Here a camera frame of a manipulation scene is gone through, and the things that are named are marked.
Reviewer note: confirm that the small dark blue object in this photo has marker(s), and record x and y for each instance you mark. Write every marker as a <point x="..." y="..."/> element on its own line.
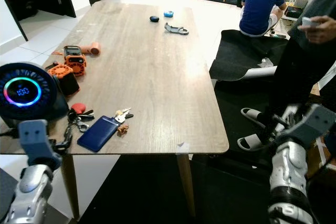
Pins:
<point x="154" y="19"/>

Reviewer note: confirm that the silver keys with brown charm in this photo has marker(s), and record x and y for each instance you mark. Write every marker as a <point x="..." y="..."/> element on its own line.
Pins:
<point x="122" y="114"/>

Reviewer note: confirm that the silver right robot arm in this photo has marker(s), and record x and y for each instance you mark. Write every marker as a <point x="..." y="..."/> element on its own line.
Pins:
<point x="289" y="174"/>

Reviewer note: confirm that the orange black small fan box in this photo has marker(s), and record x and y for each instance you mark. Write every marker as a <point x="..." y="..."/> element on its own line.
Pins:
<point x="63" y="73"/>

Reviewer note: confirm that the hand of dark-clothed person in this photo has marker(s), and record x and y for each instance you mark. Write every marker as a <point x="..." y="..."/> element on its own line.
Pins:
<point x="324" y="31"/>

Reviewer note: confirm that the orange nozzle tool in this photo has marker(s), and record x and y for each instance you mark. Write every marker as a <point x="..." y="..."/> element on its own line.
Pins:
<point x="94" y="49"/>

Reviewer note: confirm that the person in blue shirt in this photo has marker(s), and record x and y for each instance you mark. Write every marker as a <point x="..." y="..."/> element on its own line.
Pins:
<point x="260" y="6"/>

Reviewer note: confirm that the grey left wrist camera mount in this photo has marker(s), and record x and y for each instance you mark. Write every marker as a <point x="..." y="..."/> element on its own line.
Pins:
<point x="35" y="140"/>

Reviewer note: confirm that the dark blue wallet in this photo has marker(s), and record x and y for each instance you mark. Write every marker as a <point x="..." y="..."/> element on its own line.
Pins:
<point x="97" y="134"/>

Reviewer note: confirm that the white tape piece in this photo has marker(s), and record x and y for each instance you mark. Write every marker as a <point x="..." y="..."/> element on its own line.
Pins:
<point x="183" y="147"/>

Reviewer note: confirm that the white rolled sheet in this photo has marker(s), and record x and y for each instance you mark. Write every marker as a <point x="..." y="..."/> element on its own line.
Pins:
<point x="260" y="72"/>

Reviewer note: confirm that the black floor mat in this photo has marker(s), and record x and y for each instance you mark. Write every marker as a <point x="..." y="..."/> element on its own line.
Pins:
<point x="233" y="51"/>

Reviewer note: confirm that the person in dark clothes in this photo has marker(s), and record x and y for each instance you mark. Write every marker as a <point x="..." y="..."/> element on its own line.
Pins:
<point x="294" y="72"/>

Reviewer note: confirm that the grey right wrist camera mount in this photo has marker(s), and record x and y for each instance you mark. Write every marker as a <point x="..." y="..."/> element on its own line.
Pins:
<point x="312" y="124"/>

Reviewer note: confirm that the white black slipper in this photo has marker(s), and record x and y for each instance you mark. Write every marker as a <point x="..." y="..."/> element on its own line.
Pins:
<point x="249" y="143"/>
<point x="251" y="115"/>

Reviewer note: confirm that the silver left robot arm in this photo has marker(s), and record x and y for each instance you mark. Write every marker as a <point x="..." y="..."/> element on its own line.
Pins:
<point x="31" y="192"/>

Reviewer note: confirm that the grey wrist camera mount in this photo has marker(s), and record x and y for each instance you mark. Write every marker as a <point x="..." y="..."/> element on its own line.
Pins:
<point x="312" y="124"/>
<point x="35" y="140"/>

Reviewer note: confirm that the wooden table leg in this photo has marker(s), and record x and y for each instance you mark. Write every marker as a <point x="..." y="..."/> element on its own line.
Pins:
<point x="185" y="187"/>
<point x="70" y="187"/>

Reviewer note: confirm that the grey metal hand tool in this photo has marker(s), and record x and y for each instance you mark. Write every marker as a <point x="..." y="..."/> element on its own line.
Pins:
<point x="174" y="29"/>

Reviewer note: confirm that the key bunch with black fobs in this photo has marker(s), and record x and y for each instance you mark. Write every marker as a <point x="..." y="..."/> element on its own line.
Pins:
<point x="82" y="116"/>

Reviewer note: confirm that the small light blue object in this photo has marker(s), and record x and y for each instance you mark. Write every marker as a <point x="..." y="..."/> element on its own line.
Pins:
<point x="168" y="14"/>

